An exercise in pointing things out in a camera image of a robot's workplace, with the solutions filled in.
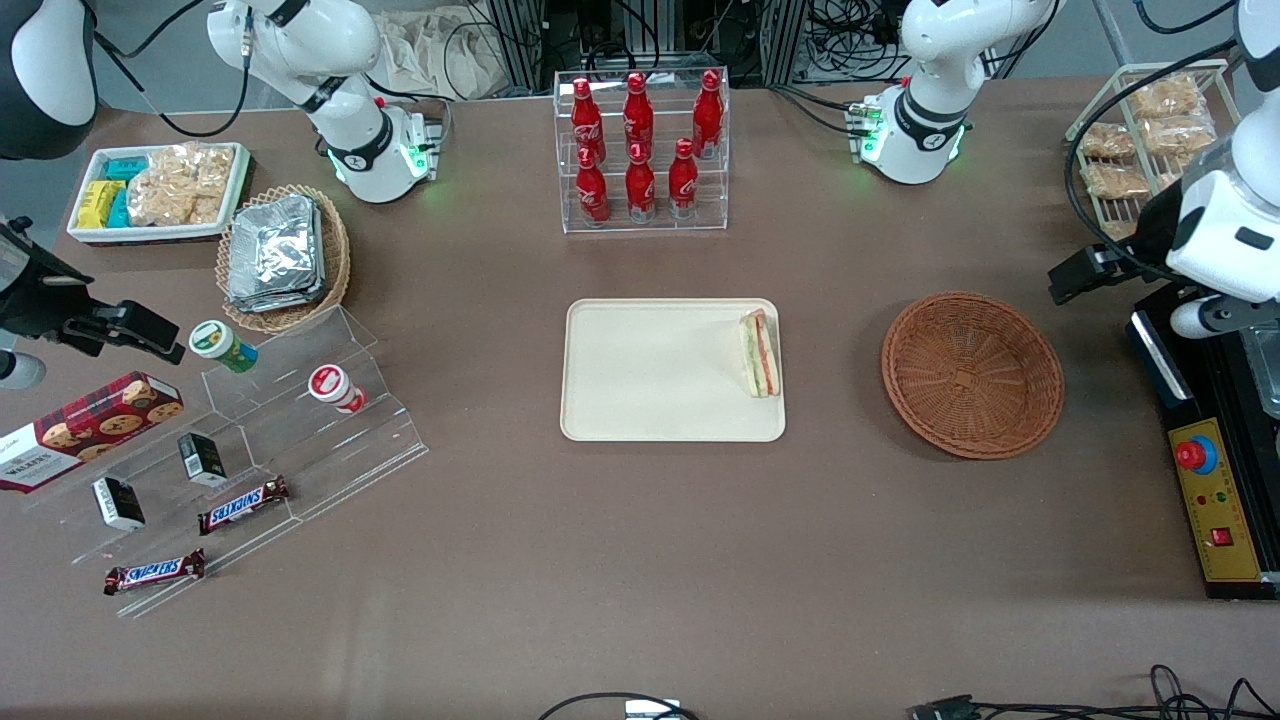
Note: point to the black yellow control box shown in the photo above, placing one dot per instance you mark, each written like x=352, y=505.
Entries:
x=1215, y=530

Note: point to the white rectangular snack tray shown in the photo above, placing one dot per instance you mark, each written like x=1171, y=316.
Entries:
x=150, y=232

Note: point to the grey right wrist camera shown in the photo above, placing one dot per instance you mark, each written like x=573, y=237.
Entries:
x=18, y=370

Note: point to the green chip can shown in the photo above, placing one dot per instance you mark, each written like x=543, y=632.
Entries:
x=220, y=345

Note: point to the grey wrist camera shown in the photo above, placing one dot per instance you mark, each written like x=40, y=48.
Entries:
x=18, y=370
x=1195, y=318

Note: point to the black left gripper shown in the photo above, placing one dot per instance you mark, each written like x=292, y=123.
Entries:
x=1146, y=238

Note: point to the silver foil pack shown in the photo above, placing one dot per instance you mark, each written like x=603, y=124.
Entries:
x=275, y=245
x=275, y=304

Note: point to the brown Snickers bar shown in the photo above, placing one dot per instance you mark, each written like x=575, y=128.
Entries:
x=243, y=505
x=155, y=572

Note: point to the clear acrylic step display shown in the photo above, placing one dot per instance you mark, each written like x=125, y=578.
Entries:
x=330, y=460

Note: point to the oval light wicker basket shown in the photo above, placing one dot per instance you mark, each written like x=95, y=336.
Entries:
x=338, y=260

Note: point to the beige cloth bag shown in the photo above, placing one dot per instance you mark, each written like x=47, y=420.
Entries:
x=440, y=50

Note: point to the red tartan cookie box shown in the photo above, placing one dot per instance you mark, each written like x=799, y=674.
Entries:
x=90, y=430

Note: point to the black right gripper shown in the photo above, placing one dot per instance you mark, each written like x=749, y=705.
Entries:
x=32, y=306

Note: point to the yellow snack packet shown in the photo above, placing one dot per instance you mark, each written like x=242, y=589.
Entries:
x=98, y=205

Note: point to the round brown wicker basket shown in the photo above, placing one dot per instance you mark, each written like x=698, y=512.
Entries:
x=970, y=375

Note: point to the red lid cup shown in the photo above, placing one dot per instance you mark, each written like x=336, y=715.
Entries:
x=333, y=388

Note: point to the clear acrylic bottle rack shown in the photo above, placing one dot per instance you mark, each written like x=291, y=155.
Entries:
x=660, y=225

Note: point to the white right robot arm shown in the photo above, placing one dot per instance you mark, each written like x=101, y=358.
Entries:
x=330, y=60

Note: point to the clear bag of rice crackers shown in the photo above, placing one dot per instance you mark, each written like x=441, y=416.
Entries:
x=1115, y=181
x=1122, y=230
x=1168, y=97
x=1108, y=140
x=1178, y=136

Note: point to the red cola bottle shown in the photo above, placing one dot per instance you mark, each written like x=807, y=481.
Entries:
x=638, y=115
x=708, y=115
x=640, y=185
x=683, y=180
x=586, y=120
x=592, y=190

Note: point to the teal snack packet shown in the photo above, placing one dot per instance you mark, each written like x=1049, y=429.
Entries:
x=128, y=167
x=120, y=210

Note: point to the steel container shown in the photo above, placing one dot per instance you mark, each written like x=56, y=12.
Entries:
x=1266, y=380

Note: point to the red emergency stop button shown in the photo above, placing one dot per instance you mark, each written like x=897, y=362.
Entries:
x=1192, y=455

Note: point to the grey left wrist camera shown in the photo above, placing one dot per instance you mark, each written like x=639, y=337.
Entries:
x=1195, y=318

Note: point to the small white device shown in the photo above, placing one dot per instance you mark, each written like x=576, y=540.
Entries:
x=652, y=710

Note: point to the small black box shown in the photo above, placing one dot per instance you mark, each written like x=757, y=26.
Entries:
x=118, y=503
x=203, y=460

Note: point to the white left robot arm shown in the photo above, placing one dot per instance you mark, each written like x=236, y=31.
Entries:
x=930, y=60

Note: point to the beige plastic tray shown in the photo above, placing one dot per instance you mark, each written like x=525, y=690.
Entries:
x=650, y=370

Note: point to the triangular sandwich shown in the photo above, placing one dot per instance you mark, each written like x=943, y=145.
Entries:
x=760, y=355

